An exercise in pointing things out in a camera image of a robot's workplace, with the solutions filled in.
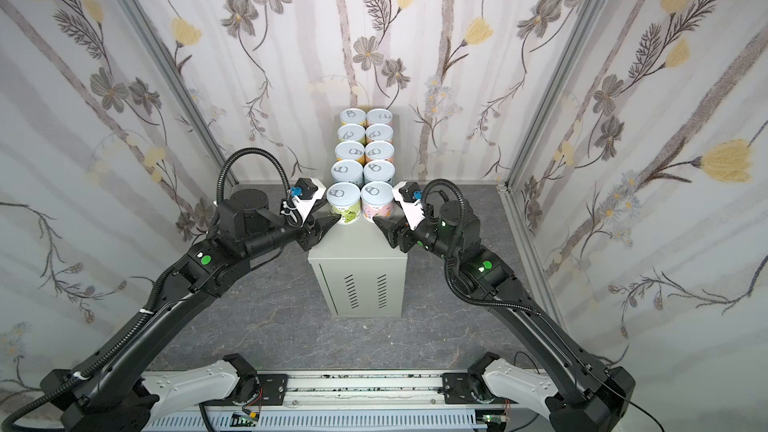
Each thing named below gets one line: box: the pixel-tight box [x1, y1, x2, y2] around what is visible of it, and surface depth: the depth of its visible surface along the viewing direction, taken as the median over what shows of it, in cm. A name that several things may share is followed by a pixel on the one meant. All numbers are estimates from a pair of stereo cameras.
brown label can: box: [365, 123, 394, 145], surface depth 80 cm
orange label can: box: [334, 140, 365, 160], surface depth 75 cm
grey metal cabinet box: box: [308, 115, 407, 318], surface depth 67 cm
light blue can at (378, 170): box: [363, 160, 396, 183], surface depth 70 cm
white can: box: [361, 181, 394, 221], surface depth 65 cm
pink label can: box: [366, 108, 393, 124], surface depth 84 cm
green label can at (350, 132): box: [337, 124, 365, 142], surface depth 79 cm
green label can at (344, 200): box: [326, 182, 361, 225], surface depth 65 cm
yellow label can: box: [340, 108, 367, 126], surface depth 84 cm
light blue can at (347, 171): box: [331, 159, 363, 185], surface depth 69 cm
